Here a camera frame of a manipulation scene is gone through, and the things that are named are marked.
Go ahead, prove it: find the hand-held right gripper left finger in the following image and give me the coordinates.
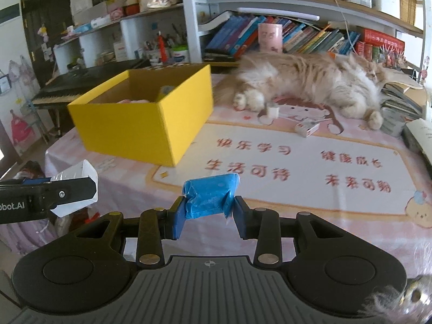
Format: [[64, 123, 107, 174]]
[[72, 197, 187, 266]]

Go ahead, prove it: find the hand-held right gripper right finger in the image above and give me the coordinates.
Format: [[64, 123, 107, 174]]
[[233, 195, 352, 266]]

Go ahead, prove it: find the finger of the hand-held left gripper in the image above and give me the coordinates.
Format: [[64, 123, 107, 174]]
[[40, 176, 98, 210], [0, 177, 53, 186]]

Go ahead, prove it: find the blue packet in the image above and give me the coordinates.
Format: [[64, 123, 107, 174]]
[[182, 173, 241, 220]]

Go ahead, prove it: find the yellow cardboard box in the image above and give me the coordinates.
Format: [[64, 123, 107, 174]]
[[67, 63, 215, 168]]

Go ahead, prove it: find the small white orange box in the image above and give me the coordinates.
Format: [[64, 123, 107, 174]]
[[295, 120, 320, 138]]

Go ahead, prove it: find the pink checked cloth desktop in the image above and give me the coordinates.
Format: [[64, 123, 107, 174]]
[[44, 71, 432, 267]]

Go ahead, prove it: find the black electronic keyboard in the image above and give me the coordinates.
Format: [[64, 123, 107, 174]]
[[30, 59, 149, 110]]

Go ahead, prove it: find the grey toy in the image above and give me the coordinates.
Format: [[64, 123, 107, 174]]
[[157, 86, 176, 101]]

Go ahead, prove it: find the white red label box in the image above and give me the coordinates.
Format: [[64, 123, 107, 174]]
[[113, 40, 127, 62]]

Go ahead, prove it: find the white pen holder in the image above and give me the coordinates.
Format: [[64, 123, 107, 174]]
[[146, 48, 166, 66]]

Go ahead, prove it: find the fluffy cream cat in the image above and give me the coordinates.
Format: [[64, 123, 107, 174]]
[[216, 51, 389, 130]]

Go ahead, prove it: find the white jar green lid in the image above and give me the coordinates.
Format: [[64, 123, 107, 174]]
[[170, 45, 190, 64]]

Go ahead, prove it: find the white cubby shelf unit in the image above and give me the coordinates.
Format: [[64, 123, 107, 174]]
[[52, 3, 190, 75]]

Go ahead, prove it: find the dark wooden door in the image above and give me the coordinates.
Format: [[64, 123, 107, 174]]
[[19, 0, 70, 88]]

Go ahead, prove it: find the pink printed cup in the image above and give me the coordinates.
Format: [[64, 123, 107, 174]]
[[258, 23, 283, 53]]

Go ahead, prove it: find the row of leaning blue books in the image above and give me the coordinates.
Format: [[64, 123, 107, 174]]
[[204, 14, 362, 58]]

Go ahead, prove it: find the stack of notebooks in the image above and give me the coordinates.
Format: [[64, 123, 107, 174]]
[[380, 81, 427, 137]]

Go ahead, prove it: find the tall white wooden bookshelf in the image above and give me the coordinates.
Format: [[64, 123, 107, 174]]
[[179, 0, 427, 85]]

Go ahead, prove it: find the red boxed book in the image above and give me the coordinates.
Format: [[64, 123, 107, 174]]
[[363, 29, 406, 55]]

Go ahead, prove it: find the pink dress wall sticker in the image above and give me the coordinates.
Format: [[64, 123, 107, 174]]
[[10, 108, 32, 149]]

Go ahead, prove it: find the dark wall panel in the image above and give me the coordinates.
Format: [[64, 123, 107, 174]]
[[0, 3, 21, 26]]

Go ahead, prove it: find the white charging cable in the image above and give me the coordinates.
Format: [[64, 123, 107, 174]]
[[329, 0, 353, 43]]

